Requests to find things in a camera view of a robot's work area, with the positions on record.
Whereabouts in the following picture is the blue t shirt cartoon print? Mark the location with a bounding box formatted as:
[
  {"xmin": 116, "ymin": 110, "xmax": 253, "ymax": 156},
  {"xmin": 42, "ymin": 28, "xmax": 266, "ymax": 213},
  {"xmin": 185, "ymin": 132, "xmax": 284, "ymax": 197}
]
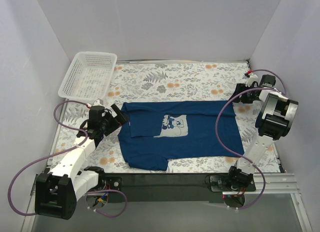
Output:
[{"xmin": 118, "ymin": 100, "xmax": 244, "ymax": 171}]

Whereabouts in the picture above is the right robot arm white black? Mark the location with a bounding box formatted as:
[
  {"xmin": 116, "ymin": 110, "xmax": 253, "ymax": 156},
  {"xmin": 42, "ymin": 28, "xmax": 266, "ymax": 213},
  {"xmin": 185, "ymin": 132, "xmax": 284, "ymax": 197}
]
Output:
[{"xmin": 226, "ymin": 72, "xmax": 299, "ymax": 190}]

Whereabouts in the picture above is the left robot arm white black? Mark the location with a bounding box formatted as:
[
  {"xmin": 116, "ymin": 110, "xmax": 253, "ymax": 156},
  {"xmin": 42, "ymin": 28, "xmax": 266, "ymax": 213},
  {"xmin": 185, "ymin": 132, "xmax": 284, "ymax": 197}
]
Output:
[{"xmin": 35, "ymin": 100, "xmax": 129, "ymax": 219}]

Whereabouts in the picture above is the white plastic perforated basket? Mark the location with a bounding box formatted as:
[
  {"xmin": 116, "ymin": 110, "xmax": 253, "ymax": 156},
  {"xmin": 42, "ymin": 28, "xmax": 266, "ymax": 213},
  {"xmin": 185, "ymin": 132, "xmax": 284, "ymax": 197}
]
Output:
[{"xmin": 58, "ymin": 51, "xmax": 118, "ymax": 102}]

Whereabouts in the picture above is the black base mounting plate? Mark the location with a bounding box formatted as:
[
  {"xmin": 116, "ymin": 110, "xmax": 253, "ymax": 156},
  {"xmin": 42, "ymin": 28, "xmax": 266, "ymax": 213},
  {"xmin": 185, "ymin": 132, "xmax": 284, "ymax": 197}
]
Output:
[{"xmin": 102, "ymin": 173, "xmax": 256, "ymax": 203}]

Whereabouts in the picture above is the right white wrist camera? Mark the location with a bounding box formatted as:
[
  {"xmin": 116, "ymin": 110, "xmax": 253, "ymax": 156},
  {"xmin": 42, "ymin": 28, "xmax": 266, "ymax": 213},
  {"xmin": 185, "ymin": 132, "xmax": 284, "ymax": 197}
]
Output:
[{"xmin": 244, "ymin": 70, "xmax": 259, "ymax": 87}]

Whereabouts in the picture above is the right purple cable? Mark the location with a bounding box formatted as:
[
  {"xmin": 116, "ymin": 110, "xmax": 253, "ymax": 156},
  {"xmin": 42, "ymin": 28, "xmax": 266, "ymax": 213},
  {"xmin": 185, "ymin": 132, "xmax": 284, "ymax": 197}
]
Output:
[{"xmin": 215, "ymin": 69, "xmax": 288, "ymax": 214}]

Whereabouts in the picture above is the purple cable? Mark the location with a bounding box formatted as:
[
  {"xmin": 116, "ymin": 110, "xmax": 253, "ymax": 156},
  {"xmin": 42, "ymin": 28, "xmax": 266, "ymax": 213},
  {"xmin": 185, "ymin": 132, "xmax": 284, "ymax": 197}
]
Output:
[
  {"xmin": 7, "ymin": 100, "xmax": 128, "ymax": 217},
  {"xmin": 215, "ymin": 69, "xmax": 288, "ymax": 214}
]

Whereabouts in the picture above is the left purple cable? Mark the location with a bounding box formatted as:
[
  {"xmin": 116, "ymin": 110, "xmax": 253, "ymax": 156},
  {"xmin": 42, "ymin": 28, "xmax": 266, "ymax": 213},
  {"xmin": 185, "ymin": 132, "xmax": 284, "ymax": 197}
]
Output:
[{"xmin": 7, "ymin": 100, "xmax": 128, "ymax": 217}]

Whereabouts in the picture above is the aluminium frame rail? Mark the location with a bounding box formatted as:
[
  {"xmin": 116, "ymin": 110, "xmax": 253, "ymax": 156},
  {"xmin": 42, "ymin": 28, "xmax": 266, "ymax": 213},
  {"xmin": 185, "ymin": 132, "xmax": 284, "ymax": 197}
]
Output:
[{"xmin": 29, "ymin": 173, "xmax": 301, "ymax": 196}]

